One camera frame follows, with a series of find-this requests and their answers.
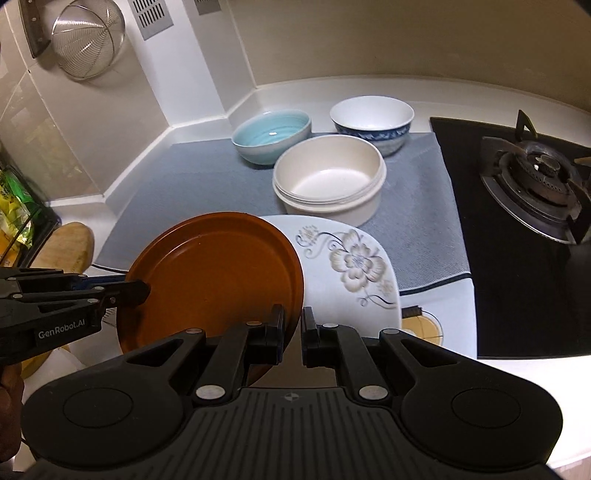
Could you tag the large grey vent grille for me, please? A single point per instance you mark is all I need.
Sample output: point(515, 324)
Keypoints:
point(150, 18)

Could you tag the brown plate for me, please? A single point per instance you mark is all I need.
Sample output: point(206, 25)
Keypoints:
point(207, 277)

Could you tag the wooden cutting board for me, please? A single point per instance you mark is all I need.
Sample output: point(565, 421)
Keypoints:
point(69, 244)

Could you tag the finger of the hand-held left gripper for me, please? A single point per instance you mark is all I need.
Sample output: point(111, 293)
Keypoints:
point(99, 280)
point(131, 293)

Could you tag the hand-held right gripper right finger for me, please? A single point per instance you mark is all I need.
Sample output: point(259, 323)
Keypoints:
point(310, 341)

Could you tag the white patterned cloth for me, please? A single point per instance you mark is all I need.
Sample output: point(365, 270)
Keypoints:
point(457, 323)

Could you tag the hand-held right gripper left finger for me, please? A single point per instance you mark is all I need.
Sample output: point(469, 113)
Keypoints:
point(277, 330)

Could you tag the gas stove burner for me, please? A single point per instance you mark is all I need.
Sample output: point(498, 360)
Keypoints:
point(540, 166)

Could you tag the white bowl blue pattern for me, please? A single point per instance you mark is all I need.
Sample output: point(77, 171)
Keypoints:
point(369, 115)

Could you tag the white floral plate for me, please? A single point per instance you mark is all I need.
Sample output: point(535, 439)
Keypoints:
point(351, 277)

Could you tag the cleaver knife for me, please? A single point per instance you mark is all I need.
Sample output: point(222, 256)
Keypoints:
point(37, 37)

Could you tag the person's left hand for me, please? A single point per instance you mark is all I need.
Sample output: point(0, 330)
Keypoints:
point(9, 397)

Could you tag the yellow snack packet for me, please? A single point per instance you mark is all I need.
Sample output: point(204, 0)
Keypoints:
point(9, 221)

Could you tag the grey mat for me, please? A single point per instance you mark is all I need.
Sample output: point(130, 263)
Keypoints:
point(415, 207)

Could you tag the small grey vent grille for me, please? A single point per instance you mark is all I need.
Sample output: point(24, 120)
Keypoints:
point(204, 6)

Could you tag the light blue bowl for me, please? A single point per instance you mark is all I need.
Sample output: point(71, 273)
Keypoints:
point(270, 134)

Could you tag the green snack packet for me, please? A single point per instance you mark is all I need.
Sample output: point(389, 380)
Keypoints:
point(11, 184)

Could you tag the cream bowl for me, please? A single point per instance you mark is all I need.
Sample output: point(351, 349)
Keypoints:
point(323, 180)

